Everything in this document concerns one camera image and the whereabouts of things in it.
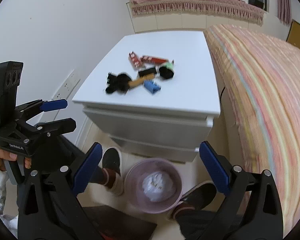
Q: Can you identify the yellow framed board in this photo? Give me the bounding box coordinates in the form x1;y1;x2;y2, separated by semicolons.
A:
286;20;300;49

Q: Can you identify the pink trash bin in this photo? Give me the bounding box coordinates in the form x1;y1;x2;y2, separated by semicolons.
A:
125;158;183;214

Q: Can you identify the wooden clothespin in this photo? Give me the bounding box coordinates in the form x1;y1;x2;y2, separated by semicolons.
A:
128;75;153;88

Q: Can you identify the black small box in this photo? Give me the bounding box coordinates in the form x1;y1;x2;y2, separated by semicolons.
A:
138;67;157;77

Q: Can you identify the blue toy brick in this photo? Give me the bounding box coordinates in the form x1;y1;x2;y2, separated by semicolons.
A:
143;80;161;94

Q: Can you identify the large black sock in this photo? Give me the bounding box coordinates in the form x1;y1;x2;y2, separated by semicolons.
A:
106;73;132;94

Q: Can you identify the red carton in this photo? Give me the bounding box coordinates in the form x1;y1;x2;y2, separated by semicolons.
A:
140;55;169;66
128;51;145;70

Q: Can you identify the pink window seat cover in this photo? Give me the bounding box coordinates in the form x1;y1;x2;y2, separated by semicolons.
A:
129;0;265;26

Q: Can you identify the right pink curtain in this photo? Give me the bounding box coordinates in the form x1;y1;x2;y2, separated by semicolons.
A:
277;0;292;25

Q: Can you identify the white window bench cabinet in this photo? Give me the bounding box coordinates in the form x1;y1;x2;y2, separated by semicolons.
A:
126;2;263;33

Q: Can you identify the white cloth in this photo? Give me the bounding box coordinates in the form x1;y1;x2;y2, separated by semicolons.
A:
142;172;176;202

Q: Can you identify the right black slipper foot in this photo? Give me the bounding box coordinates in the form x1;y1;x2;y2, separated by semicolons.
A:
168;180;217;220

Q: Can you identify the white bedside cabinet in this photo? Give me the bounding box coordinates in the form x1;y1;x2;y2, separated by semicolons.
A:
73;30;221;162

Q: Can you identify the black left camera box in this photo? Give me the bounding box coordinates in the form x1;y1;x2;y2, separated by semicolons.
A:
0;61;24;130

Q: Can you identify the striped pink bedspread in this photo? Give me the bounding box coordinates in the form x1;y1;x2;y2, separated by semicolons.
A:
204;24;300;236

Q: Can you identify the white wall outlet panel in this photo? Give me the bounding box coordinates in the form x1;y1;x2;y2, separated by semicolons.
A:
52;69;81;100

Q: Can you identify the small black sock ball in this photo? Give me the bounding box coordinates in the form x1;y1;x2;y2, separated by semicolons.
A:
158;66;174;80

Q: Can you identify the green wrapper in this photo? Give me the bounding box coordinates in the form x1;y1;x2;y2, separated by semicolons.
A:
160;60;174;70

